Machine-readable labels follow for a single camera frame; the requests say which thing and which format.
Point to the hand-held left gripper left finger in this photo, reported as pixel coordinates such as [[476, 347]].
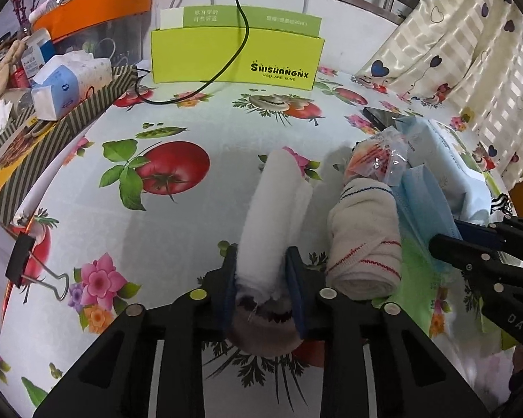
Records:
[[231, 283]]

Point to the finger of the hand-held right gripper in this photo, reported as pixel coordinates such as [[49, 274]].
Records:
[[449, 248], [477, 230]]

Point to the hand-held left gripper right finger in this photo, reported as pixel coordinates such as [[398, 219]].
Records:
[[296, 287]]

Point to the blue face mask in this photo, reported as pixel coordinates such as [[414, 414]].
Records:
[[422, 200]]

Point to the white towel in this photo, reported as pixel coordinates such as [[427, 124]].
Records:
[[270, 226]]

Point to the beige striped towel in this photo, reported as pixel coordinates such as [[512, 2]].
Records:
[[361, 244]]

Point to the clear plastic packet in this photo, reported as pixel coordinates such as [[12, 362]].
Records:
[[375, 152]]

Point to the small black white striped sock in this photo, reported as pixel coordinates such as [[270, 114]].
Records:
[[501, 204]]

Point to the green cloth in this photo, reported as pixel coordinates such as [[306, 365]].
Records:
[[422, 287]]

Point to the white sock mauve toe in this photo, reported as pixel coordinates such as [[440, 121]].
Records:
[[261, 335]]

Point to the wet wipes pack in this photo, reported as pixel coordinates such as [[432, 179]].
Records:
[[453, 165]]

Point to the fruit print tablecloth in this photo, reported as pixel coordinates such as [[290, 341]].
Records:
[[209, 209]]

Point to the black phone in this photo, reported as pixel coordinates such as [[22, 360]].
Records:
[[381, 117]]

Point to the cream heart print curtain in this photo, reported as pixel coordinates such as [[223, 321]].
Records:
[[462, 52]]

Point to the black binder clip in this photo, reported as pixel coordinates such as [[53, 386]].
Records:
[[17, 257]]

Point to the striped cardboard box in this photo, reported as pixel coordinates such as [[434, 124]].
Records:
[[83, 117]]

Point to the lime green cardboard box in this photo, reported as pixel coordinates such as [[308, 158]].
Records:
[[191, 56]]

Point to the white blue tissue pack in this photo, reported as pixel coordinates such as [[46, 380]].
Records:
[[65, 82]]

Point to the dark transparent storage box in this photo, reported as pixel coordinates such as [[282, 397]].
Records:
[[126, 43]]

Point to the small blue white box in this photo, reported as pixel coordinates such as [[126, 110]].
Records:
[[37, 52]]

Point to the orange plastic tray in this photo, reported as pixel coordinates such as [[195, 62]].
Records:
[[104, 8]]

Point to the beige braided plush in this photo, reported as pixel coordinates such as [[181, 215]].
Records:
[[2, 69]]

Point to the white tube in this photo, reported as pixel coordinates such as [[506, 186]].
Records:
[[48, 6]]

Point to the purple decorative branches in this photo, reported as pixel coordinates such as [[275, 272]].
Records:
[[19, 8]]

